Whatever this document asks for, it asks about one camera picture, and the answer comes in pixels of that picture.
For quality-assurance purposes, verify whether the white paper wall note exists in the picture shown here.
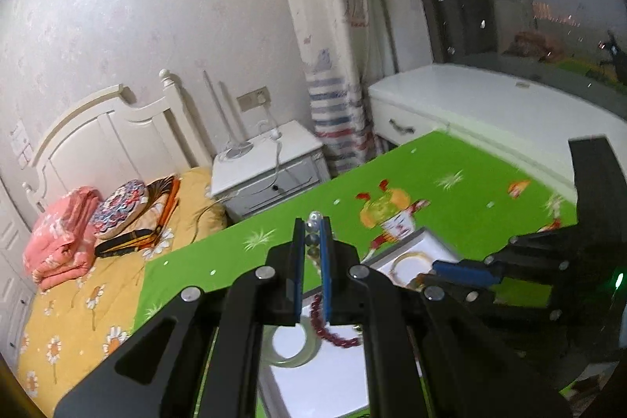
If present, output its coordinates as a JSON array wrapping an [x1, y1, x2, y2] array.
[[10, 121, 36, 167]]

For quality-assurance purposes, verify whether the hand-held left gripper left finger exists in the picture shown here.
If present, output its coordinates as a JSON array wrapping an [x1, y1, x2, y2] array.
[[54, 217, 307, 418]]

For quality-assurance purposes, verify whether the white bed headboard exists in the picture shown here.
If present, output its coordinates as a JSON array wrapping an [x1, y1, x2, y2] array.
[[22, 68, 212, 214]]

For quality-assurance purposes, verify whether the yellow floral bed quilt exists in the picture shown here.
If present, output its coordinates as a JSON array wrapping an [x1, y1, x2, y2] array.
[[14, 167, 228, 418]]

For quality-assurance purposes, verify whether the white pole lamp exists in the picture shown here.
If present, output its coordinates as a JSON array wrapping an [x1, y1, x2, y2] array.
[[202, 70, 254, 163]]

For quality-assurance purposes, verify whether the pink folded quilt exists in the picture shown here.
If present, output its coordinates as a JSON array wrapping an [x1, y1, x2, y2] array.
[[24, 186, 105, 292]]

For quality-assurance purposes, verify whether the dark striped blanket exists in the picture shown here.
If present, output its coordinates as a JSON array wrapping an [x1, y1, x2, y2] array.
[[94, 174, 183, 259]]

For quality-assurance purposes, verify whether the wall socket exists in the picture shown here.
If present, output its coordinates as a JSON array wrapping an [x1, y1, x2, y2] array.
[[236, 86, 272, 113]]

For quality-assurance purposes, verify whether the grey shallow cardboard box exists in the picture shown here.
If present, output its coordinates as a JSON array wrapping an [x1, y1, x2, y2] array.
[[257, 227, 466, 418]]

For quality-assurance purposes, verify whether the printed striped curtain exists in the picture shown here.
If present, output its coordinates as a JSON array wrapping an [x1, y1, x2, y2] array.
[[268, 0, 389, 170]]

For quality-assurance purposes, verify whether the white charger cable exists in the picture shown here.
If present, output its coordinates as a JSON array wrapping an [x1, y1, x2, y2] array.
[[216, 97, 285, 203]]

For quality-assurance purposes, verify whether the white wardrobe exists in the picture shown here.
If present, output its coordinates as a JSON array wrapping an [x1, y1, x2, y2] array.
[[0, 190, 36, 367]]

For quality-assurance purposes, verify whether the yellow amber bangle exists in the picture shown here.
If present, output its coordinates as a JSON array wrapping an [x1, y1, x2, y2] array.
[[390, 252, 435, 288]]

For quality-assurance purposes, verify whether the red bead bracelet carved flower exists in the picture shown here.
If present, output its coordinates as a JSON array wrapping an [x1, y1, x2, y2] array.
[[310, 293, 364, 349]]

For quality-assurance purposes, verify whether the green printed cloth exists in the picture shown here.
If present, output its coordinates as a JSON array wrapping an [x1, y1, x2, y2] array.
[[132, 131, 627, 418]]

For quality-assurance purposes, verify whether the grey and clear bead bracelet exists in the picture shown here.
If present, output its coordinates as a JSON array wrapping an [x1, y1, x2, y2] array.
[[304, 211, 325, 269]]

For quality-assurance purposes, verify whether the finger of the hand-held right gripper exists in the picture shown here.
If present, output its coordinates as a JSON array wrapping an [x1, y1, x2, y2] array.
[[431, 227, 584, 290], [410, 273, 565, 327]]

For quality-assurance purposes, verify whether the green jade bangle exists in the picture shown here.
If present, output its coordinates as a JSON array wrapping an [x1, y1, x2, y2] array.
[[262, 315, 323, 368]]

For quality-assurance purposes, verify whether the round patterned pillow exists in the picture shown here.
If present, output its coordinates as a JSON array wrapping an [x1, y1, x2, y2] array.
[[91, 180, 150, 239]]

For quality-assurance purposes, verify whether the white nightstand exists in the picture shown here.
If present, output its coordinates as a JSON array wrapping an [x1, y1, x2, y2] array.
[[210, 120, 332, 224]]

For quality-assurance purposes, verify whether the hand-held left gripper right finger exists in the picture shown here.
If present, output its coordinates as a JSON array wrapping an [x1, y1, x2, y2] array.
[[321, 217, 571, 418]]

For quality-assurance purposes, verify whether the white low cabinet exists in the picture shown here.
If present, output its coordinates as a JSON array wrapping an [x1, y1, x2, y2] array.
[[367, 64, 627, 206]]

